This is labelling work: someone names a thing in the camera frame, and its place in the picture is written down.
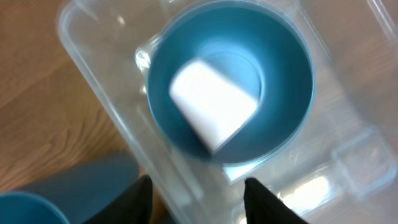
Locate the clear plastic storage container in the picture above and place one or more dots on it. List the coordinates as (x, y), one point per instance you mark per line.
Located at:
(342, 165)

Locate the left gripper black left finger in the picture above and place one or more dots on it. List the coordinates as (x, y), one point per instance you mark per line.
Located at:
(133, 206)

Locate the pink small cup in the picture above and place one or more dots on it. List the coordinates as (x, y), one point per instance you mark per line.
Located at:
(215, 106)

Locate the dark blue tall cup near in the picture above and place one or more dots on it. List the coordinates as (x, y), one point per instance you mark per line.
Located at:
(73, 195)

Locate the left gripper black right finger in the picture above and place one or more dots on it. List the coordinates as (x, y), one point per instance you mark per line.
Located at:
(263, 207)

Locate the dark blue bowl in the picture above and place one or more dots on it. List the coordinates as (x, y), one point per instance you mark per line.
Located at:
(258, 49)

